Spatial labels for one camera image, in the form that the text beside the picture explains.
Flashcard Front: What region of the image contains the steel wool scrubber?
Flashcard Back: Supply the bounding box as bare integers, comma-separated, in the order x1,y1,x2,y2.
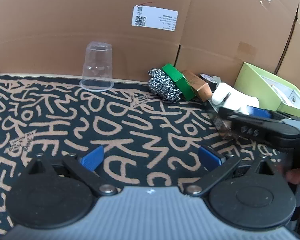
147,68,183,103

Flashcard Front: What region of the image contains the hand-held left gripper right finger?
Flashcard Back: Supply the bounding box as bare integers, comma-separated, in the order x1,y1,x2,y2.
184,146,278,197

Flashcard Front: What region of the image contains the person's right hand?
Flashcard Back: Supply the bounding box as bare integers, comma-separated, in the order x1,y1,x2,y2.
286,168,300,189

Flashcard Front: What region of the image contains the white shipping label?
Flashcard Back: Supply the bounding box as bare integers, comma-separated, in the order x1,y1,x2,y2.
131,4,179,32

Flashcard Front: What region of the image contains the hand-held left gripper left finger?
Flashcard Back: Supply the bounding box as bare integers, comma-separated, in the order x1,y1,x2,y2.
26,146,118,197

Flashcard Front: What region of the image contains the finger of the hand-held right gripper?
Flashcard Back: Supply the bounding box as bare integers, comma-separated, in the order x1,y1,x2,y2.
246,106,300,123
219,107,299,140

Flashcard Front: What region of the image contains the lime green shoe box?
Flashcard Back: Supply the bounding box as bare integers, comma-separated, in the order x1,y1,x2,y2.
234,62,300,123

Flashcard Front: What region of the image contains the black patterned mat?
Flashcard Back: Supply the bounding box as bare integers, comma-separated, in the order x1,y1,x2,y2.
0,72,300,235

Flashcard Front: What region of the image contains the black tape roll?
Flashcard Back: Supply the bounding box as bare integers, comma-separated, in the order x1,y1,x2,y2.
200,73,219,92

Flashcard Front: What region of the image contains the clear plastic bag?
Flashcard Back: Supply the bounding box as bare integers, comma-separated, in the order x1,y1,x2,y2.
207,100,234,139

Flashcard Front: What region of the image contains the clear plastic cup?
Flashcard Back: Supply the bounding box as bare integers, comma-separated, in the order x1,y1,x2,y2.
79,41,115,92

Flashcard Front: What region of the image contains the large brown cardboard box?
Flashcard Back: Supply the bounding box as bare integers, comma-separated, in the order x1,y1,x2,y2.
0,0,300,100

